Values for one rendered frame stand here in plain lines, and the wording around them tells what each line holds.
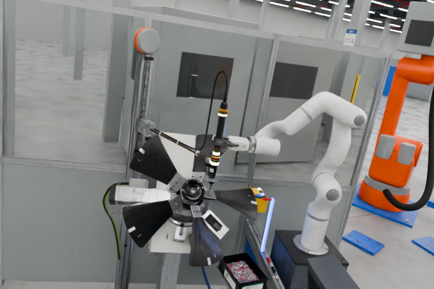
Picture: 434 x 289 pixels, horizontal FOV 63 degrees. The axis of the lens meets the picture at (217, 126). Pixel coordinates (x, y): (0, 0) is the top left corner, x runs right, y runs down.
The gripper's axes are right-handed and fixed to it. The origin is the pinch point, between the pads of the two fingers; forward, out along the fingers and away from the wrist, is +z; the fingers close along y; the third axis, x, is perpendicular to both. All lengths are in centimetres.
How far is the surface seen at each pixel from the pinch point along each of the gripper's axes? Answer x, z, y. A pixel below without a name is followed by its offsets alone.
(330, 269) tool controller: -23, -35, -65
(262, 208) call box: -46, -39, 21
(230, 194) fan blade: -29.3, -12.3, 1.9
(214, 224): -45.1, -5.6, -2.2
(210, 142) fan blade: -7.1, 0.5, 17.4
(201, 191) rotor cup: -25.9, 5.0, -4.6
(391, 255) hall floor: -144, -238, 129
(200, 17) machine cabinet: 67, -11, 271
